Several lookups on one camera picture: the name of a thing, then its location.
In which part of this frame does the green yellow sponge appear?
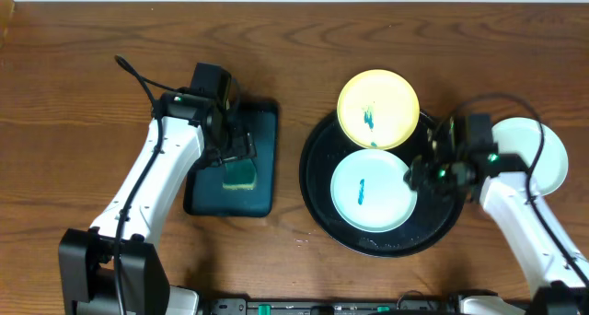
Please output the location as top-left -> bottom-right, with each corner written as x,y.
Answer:
223,158 -> 257,191

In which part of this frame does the black cable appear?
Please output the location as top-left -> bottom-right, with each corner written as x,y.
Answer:
448,92 -> 589,279
113,53 -> 194,315

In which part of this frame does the dark rectangular tray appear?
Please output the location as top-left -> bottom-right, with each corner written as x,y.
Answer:
183,101 -> 279,217

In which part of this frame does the left black cable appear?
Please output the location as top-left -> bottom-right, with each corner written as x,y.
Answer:
113,53 -> 194,315

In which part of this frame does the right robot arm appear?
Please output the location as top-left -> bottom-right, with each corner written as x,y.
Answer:
403,152 -> 588,314

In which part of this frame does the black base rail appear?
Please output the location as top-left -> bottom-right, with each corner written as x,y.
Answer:
196,296 -> 461,315

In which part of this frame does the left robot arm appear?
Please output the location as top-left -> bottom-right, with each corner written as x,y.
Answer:
58,91 -> 254,314

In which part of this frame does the round black tray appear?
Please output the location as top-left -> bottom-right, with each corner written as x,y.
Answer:
299,111 -> 466,258

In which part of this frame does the pale green plate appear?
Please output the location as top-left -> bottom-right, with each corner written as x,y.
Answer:
330,149 -> 418,233
491,117 -> 569,195

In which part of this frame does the yellow plate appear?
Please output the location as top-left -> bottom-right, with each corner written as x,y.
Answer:
336,69 -> 420,150

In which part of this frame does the pale green plate front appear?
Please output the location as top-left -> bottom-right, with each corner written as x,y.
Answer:
491,117 -> 569,195

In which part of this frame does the right black cable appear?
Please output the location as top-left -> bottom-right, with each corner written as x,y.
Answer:
448,92 -> 589,279

